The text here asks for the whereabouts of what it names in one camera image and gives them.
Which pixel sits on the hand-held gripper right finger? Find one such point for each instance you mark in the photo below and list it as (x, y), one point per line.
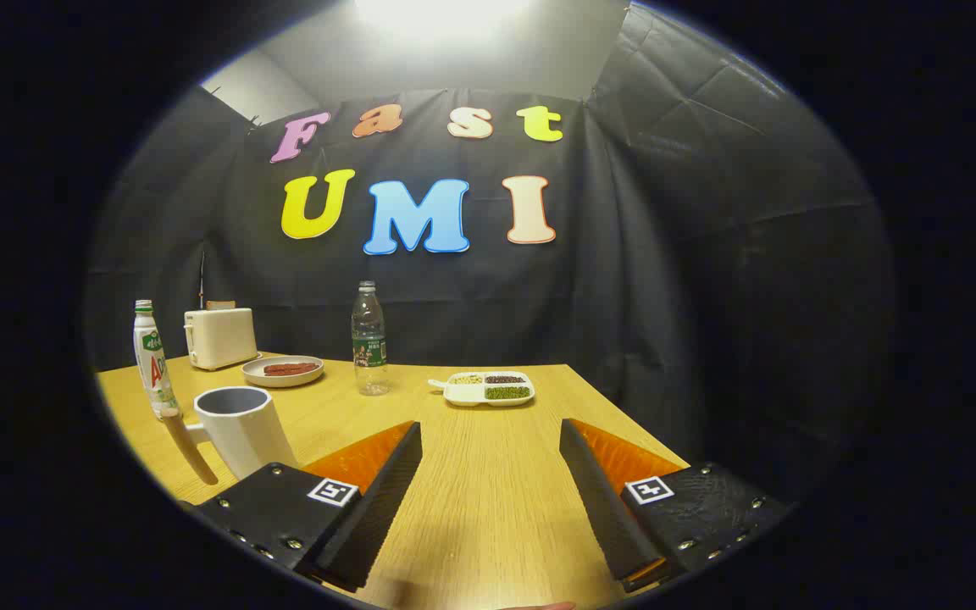
(607, 508)

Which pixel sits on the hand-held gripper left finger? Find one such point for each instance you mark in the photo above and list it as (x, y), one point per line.
(386, 500)

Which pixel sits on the clear plastic water bottle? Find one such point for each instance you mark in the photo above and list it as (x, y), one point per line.
(369, 352)

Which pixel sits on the wooden table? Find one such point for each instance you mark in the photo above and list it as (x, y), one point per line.
(488, 474)

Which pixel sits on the white divided dish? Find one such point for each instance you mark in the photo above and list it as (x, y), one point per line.
(467, 395)

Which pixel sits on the heap of yellow beans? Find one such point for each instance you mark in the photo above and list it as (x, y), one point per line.
(469, 379)

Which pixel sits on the heap of green beans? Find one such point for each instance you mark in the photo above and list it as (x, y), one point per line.
(507, 392)

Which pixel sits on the red meat slice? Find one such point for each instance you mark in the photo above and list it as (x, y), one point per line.
(278, 369)
(306, 367)

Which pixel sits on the round white plate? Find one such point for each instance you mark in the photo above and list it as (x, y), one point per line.
(285, 382)

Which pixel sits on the heap of dark beans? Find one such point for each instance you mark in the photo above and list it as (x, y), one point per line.
(505, 379)

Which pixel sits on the cream white toaster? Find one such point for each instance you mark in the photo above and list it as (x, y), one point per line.
(221, 337)

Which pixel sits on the bread slice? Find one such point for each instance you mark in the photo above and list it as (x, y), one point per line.
(221, 305)

